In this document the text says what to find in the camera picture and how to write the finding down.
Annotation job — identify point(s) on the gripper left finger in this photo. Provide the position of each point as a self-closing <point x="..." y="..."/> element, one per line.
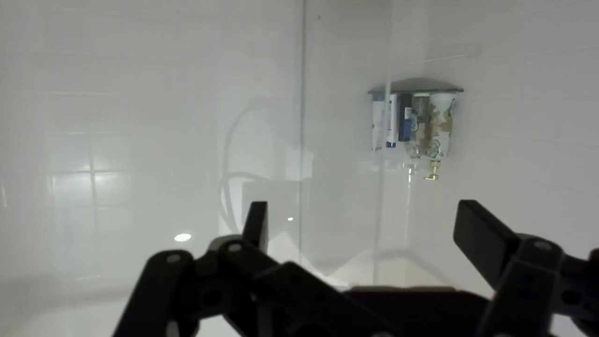
<point x="224" y="281"/>

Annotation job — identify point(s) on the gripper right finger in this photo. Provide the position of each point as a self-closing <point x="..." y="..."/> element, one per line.
<point x="529" y="276"/>

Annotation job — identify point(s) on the clear pump bottle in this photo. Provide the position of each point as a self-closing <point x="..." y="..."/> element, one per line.
<point x="417" y="135"/>

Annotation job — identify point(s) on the grey corner shelf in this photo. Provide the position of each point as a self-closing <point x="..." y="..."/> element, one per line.
<point x="414" y="86"/>

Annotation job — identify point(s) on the floral pump bottle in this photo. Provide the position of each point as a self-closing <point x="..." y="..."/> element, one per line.
<point x="439" y="131"/>

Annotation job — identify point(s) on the glass shower door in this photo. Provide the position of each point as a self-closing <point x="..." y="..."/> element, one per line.
<point x="140" y="140"/>

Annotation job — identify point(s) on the white bottle with blue print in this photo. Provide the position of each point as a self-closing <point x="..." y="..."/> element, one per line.
<point x="383" y="122"/>

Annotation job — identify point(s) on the glass shower panel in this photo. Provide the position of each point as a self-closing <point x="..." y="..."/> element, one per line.
<point x="344" y="140"/>

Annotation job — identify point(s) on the dark blue bottle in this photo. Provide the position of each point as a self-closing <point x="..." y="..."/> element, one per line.
<point x="405" y="122"/>

